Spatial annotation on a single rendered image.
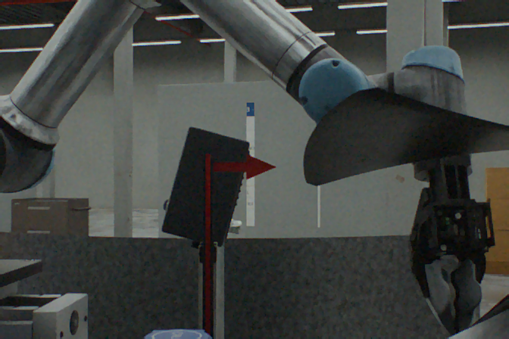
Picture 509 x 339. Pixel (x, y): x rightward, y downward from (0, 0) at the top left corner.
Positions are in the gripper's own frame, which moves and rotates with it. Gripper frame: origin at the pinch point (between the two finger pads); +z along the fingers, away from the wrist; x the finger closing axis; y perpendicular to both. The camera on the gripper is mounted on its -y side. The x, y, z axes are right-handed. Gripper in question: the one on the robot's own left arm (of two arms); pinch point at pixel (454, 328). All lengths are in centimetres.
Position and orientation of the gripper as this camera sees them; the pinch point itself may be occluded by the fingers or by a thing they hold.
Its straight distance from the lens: 92.0
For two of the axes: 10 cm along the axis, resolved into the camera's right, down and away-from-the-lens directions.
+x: 10.0, -0.1, 0.5
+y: 0.4, -3.0, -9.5
